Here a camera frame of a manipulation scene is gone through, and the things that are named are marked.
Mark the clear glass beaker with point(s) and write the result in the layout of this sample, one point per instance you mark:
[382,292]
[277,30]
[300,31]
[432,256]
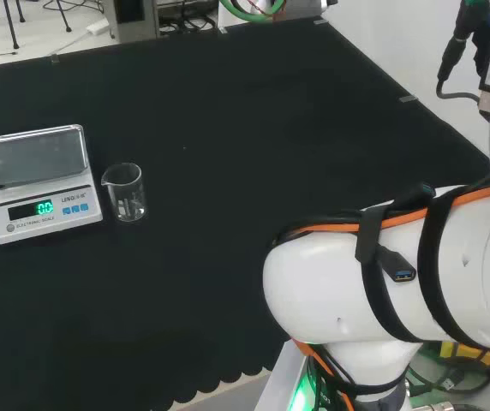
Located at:
[126,194]

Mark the black bench cloth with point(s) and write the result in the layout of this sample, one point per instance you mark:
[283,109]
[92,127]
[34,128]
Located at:
[228,128]

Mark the white electronic balance steel pan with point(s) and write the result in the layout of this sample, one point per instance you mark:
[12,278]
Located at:
[35,224]

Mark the grey metal cabinet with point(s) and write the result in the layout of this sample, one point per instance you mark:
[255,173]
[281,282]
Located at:
[133,21]

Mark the white power adapter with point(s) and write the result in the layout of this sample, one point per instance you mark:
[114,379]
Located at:
[96,28]

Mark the black tripod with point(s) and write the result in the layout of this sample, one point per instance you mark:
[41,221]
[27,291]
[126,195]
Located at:
[64,17]

